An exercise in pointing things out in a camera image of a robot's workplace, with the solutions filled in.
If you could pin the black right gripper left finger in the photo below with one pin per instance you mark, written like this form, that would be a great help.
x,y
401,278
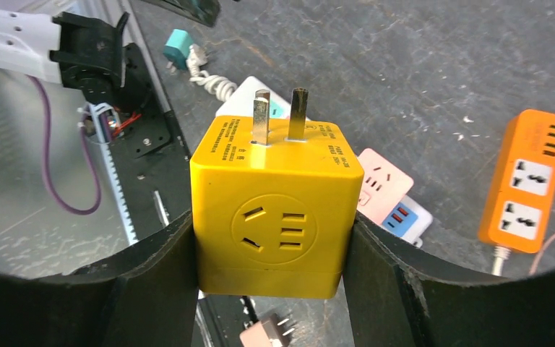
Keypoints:
x,y
144,295

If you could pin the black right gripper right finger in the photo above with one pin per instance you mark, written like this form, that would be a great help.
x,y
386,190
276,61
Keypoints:
x,y
399,295

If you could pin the white multicolour power strip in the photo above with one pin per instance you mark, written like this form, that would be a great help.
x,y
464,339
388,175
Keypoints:
x,y
383,199

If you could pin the yellow cube socket adapter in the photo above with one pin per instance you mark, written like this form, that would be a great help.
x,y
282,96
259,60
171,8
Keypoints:
x,y
273,203

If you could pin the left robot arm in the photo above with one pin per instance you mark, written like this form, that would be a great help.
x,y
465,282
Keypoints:
x,y
69,49

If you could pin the small pink plug adapter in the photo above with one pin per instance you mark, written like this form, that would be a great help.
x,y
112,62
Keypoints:
x,y
270,331

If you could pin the teal plug adapter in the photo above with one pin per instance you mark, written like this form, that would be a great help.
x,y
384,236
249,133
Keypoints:
x,y
177,50

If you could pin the orange power strip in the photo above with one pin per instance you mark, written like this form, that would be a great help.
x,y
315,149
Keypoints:
x,y
521,193

